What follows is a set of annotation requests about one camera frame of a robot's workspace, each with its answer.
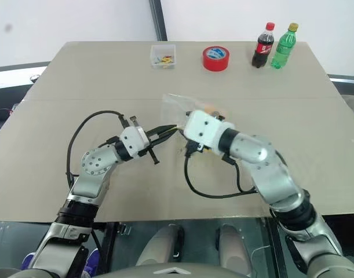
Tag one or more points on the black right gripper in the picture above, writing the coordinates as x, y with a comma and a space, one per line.
194, 148

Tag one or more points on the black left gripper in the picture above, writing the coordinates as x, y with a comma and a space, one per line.
150, 142

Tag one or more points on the clear yellow-zip plastic bag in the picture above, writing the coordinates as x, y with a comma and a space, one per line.
175, 108

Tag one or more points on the oblong orange bread roll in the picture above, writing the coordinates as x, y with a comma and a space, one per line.
210, 110

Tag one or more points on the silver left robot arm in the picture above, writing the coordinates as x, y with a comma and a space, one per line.
89, 173

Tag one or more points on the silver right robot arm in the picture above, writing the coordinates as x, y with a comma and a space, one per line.
269, 171

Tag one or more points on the small colourful clips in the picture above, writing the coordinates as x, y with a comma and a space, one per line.
164, 60

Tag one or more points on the clear plastic box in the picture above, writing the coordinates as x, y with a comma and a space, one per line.
162, 50

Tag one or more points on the red tape roll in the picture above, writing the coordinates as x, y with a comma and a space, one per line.
215, 60

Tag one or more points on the grey rounded shape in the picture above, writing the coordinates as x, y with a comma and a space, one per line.
159, 246
233, 246

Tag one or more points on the cola bottle red cap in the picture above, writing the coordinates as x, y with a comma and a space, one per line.
262, 49

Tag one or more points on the black table leg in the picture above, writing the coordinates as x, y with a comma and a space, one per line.
110, 246
276, 249

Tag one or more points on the grey robot chest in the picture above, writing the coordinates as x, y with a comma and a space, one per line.
171, 272

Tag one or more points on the green bottle yellow cap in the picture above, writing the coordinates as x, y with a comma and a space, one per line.
283, 49

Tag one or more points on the purple shoe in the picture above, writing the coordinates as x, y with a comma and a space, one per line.
28, 260
93, 262

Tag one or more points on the dark side bench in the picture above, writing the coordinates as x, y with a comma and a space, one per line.
5, 79

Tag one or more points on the dark window ledge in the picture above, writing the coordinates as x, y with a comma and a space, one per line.
346, 78

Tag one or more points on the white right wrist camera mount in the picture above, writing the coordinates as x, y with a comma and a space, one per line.
204, 127

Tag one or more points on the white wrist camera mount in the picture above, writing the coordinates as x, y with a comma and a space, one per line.
204, 127
130, 142

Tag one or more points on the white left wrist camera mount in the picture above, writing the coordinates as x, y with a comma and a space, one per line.
130, 142

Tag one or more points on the metal table bracket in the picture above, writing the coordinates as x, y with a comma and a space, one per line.
125, 228

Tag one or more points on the dark vertical wall post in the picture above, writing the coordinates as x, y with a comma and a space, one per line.
158, 20

